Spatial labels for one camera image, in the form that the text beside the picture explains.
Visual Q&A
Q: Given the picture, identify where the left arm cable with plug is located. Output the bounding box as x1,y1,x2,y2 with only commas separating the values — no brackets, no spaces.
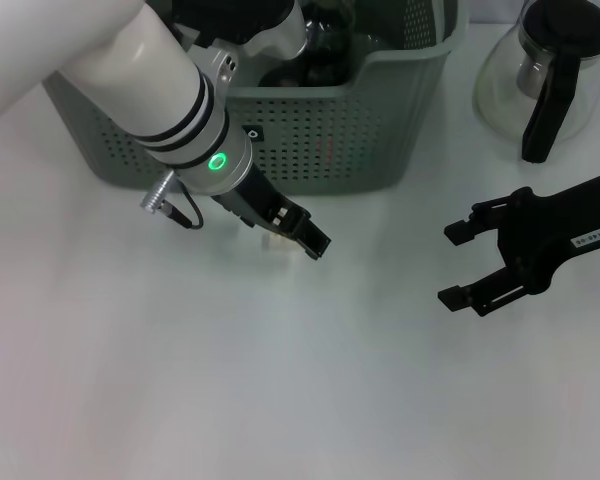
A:
139,169,204,230

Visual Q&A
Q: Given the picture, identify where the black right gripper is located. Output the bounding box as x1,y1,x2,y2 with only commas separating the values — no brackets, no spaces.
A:
437,168,600,318

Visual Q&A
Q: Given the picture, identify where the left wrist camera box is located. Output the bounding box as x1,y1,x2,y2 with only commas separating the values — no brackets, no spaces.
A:
169,0,310,60

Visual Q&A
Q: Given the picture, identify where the grey-green perforated storage bin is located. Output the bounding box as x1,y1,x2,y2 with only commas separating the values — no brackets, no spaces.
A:
42,0,470,196

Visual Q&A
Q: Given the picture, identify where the white toy block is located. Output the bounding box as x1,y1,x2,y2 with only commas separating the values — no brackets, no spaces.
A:
262,232,301,252

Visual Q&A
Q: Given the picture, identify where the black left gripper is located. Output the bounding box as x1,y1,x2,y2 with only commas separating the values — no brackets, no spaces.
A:
209,167,333,262

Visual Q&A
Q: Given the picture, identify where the glass carafe black handle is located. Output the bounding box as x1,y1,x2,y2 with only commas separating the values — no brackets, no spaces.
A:
473,0,600,165

